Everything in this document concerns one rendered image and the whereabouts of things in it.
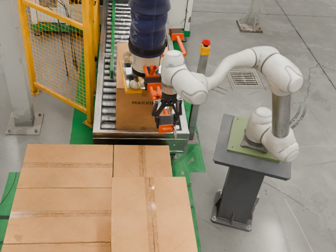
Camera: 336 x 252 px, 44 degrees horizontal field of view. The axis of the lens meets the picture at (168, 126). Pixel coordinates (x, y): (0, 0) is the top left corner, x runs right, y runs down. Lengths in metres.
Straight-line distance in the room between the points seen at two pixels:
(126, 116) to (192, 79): 1.27
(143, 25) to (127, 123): 0.91
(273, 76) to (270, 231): 1.58
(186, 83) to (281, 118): 0.77
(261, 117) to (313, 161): 1.51
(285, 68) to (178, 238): 0.97
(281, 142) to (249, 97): 2.10
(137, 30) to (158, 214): 1.03
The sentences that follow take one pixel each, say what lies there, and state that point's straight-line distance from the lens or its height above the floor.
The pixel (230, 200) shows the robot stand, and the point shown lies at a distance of 3.13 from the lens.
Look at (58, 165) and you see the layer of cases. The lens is 2.86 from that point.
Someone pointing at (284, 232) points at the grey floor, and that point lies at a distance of 3.41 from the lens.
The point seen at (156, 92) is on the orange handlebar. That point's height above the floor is 1.26.
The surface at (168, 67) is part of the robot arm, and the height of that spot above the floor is 1.61.
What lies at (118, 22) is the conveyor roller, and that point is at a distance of 4.48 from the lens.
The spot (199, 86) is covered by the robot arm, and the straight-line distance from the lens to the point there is 1.76.
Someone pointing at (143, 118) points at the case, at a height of 0.68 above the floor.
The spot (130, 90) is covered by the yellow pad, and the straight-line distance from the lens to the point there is 2.50.
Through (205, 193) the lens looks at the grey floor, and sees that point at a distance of 3.46.
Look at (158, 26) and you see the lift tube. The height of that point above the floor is 1.52.
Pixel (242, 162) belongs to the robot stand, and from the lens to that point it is 2.70.
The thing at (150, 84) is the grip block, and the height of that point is 1.27.
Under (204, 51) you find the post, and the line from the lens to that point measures 3.28.
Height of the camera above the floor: 2.62
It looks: 41 degrees down
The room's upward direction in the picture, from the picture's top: 7 degrees clockwise
